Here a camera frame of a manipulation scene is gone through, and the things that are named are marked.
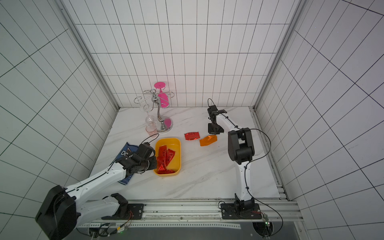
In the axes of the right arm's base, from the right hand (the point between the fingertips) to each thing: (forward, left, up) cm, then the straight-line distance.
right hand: (210, 131), depth 102 cm
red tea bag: (-4, +13, -1) cm, 14 cm away
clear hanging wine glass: (-4, +38, +12) cm, 40 cm away
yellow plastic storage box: (-12, +23, 0) cm, 26 cm away
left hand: (-28, +33, +2) cm, 43 cm away
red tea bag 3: (-24, +29, +1) cm, 38 cm away
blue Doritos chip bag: (-18, +52, +1) cm, 55 cm away
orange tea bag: (-8, +1, +2) cm, 9 cm away
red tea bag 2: (-31, +27, +2) cm, 41 cm away
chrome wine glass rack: (+8, +34, -3) cm, 35 cm away
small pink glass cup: (-4, +40, +3) cm, 40 cm away
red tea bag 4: (-20, +25, 0) cm, 32 cm away
